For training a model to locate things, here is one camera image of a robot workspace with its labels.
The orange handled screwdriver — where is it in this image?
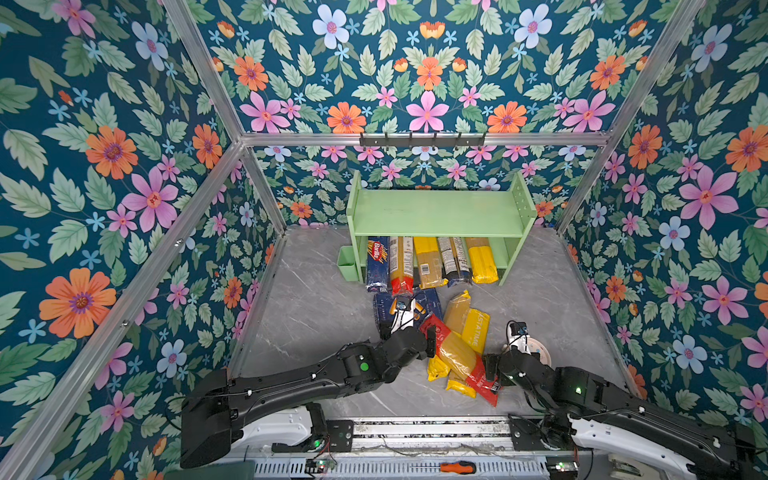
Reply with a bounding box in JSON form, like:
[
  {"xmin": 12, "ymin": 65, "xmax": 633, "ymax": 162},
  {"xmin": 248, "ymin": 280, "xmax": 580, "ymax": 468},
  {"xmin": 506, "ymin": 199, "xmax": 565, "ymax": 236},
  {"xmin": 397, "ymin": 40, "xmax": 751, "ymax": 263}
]
[{"xmin": 385, "ymin": 460, "xmax": 477, "ymax": 475}]

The yellow Pasta Time bag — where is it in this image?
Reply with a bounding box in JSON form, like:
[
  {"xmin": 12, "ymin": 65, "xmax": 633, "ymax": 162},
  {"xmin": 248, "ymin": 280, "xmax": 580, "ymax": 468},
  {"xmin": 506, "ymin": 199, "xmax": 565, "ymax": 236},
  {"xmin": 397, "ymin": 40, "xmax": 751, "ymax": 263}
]
[
  {"xmin": 443, "ymin": 290, "xmax": 491, "ymax": 354},
  {"xmin": 427, "ymin": 357, "xmax": 476, "ymax": 399}
]

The red-ended spaghetti bag white label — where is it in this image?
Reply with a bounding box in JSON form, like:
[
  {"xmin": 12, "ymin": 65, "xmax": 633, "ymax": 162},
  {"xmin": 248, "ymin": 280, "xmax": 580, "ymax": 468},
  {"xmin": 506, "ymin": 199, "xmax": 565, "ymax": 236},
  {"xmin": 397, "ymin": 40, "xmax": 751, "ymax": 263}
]
[{"xmin": 388, "ymin": 236, "xmax": 414, "ymax": 295}]

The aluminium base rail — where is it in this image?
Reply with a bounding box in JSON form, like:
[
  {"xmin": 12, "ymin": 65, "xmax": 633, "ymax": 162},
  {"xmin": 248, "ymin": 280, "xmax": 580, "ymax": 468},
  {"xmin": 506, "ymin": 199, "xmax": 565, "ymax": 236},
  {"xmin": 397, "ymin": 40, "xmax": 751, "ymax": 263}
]
[{"xmin": 326, "ymin": 414, "xmax": 569, "ymax": 457}]

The yellow-banded spaghetti bag barcode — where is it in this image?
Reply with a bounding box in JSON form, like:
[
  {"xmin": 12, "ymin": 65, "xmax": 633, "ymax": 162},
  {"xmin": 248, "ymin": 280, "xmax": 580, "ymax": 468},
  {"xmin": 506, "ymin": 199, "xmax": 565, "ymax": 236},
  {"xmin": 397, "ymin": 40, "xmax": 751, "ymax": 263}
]
[{"xmin": 465, "ymin": 237, "xmax": 499, "ymax": 284}]

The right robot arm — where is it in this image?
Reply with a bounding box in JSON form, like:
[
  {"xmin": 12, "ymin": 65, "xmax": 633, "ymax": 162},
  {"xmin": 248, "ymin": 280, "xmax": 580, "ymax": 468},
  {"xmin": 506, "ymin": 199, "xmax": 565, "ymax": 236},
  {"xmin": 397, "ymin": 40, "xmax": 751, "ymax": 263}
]
[{"xmin": 483, "ymin": 347, "xmax": 763, "ymax": 479}]

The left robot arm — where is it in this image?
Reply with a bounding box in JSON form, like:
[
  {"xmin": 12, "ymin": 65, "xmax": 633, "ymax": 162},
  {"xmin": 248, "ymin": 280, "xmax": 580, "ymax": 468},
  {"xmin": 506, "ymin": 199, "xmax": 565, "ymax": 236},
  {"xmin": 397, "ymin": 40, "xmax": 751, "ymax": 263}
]
[{"xmin": 180, "ymin": 327, "xmax": 437, "ymax": 469}]

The yellow spaghetti bag long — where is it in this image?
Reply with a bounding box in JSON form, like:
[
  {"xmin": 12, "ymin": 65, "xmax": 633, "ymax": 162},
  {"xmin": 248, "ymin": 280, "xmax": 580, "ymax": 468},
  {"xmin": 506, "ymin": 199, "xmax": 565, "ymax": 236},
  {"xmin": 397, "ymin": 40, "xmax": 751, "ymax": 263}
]
[{"xmin": 413, "ymin": 237, "xmax": 448, "ymax": 289}]

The metal hook rail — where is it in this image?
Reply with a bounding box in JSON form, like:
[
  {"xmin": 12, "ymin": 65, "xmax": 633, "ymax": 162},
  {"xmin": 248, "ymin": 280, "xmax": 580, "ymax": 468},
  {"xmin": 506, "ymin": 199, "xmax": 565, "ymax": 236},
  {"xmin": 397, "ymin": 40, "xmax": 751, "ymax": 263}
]
[{"xmin": 358, "ymin": 132, "xmax": 486, "ymax": 149}]

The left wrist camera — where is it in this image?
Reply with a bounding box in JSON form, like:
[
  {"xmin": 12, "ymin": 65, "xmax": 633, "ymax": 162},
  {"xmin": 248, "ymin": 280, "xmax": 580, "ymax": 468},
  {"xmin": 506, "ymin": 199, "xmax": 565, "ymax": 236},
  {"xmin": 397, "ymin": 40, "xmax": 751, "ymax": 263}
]
[{"xmin": 390, "ymin": 300, "xmax": 414, "ymax": 334}]

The blue Barilla rigatoni box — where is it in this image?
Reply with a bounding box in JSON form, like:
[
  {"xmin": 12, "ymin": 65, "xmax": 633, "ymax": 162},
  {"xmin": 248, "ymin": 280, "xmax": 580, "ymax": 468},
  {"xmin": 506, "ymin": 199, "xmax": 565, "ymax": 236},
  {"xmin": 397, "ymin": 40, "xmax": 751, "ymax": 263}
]
[{"xmin": 373, "ymin": 288, "xmax": 443, "ymax": 340}]

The blue Barilla spaghetti box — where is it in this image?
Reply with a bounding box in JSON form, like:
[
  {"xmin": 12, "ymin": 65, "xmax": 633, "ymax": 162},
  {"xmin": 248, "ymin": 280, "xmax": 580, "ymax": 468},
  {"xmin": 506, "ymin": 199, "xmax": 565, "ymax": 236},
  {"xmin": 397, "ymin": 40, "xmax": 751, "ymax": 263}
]
[{"xmin": 366, "ymin": 236, "xmax": 390, "ymax": 292}]

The green two-tier shelf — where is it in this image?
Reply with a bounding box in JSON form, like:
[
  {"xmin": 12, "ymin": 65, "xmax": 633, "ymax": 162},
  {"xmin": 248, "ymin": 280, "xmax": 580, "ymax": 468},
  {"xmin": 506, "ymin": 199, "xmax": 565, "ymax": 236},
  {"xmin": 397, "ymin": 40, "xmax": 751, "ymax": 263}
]
[{"xmin": 339, "ymin": 172, "xmax": 537, "ymax": 284}]

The red spaghetti bag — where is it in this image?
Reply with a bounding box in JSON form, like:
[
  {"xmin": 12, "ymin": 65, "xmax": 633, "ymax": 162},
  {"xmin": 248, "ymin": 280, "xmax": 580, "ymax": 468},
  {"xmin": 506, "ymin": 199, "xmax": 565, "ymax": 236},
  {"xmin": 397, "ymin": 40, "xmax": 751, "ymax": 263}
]
[{"xmin": 420, "ymin": 314, "xmax": 499, "ymax": 407}]

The clear spaghetti bag blue end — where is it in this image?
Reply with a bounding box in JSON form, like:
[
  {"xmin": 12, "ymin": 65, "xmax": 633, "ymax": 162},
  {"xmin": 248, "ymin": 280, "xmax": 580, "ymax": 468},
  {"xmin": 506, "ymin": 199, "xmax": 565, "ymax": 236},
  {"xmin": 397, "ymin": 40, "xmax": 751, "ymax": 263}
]
[{"xmin": 437, "ymin": 237, "xmax": 471, "ymax": 287}]

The cream analog alarm clock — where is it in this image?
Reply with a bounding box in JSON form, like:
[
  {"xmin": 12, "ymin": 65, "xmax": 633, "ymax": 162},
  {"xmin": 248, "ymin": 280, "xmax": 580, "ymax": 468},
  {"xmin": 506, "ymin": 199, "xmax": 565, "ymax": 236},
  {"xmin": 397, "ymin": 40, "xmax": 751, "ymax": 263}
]
[{"xmin": 528, "ymin": 336, "xmax": 552, "ymax": 366}]

